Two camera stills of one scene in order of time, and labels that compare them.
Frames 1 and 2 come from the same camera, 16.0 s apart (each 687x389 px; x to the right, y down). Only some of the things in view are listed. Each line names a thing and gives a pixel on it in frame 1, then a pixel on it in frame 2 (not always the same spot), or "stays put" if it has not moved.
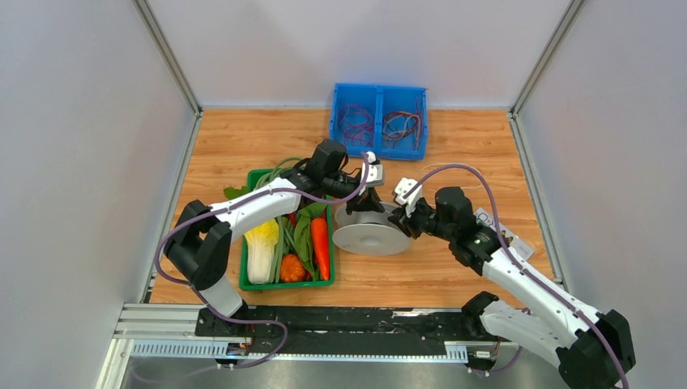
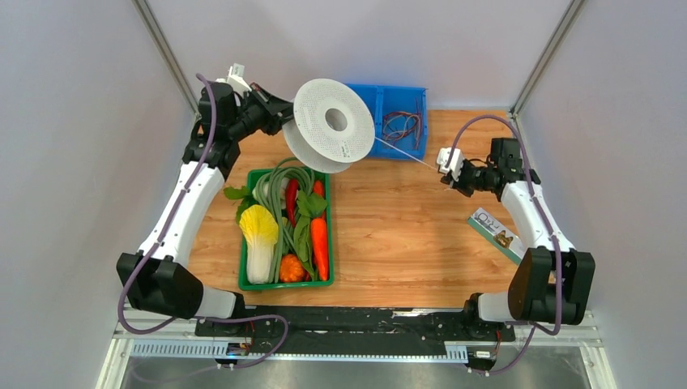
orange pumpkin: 292,268 stays put
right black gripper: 400,219 -> 459,184
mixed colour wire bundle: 401,125 stays put
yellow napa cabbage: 261,242 stays put
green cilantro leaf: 230,192 stays put
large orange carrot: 319,229 stays put
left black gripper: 369,201 -> 275,110
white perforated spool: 369,232 -> 332,126
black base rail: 346,331 stays put
